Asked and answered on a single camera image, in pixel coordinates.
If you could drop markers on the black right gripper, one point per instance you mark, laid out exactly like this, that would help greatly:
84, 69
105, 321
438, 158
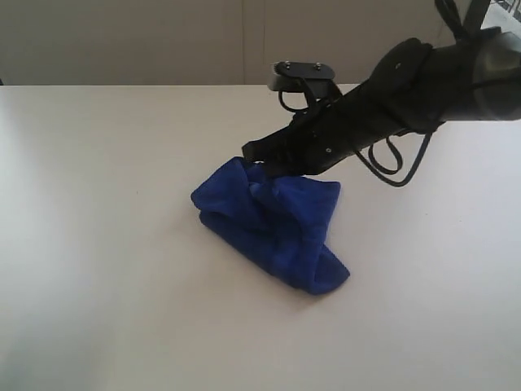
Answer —
332, 127

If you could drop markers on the blue microfiber towel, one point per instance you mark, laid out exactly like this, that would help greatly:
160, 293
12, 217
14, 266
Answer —
279, 224

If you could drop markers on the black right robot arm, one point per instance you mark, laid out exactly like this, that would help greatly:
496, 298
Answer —
415, 88

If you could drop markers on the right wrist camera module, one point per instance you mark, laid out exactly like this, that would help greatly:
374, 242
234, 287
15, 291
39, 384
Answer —
286, 75

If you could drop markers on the black window frame post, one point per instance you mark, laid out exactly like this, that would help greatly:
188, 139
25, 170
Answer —
472, 13

